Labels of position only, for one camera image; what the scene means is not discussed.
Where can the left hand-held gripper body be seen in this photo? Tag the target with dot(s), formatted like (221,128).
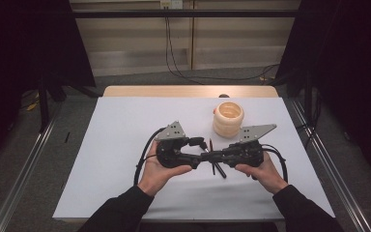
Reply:
(170,132)

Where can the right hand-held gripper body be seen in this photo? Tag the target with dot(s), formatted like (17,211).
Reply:
(248,153)

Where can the black makeup brush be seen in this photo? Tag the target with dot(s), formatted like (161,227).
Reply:
(221,171)

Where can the cream ringed holder cup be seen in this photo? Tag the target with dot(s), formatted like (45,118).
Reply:
(228,119)

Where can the person's right hand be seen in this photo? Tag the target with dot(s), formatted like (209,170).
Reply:
(267,175)

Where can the person's left hand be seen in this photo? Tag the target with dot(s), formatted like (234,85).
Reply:
(156,174)

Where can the light wooden table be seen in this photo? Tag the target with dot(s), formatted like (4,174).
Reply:
(174,91)

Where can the small dark round object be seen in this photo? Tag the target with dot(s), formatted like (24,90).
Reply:
(223,95)

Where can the white table mat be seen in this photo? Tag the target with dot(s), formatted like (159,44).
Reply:
(116,129)

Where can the small black stick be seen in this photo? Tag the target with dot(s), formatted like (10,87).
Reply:
(67,137)

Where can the black horizontal bar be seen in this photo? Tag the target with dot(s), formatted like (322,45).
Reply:
(180,13)

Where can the black curtain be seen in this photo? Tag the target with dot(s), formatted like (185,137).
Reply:
(29,42)
(351,64)

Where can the metal floor rail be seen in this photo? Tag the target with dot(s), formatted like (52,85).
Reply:
(319,141)
(22,175)

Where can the white wall socket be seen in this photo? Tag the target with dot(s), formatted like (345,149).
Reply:
(171,4)

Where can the black stand post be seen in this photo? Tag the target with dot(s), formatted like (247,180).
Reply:
(43,106)

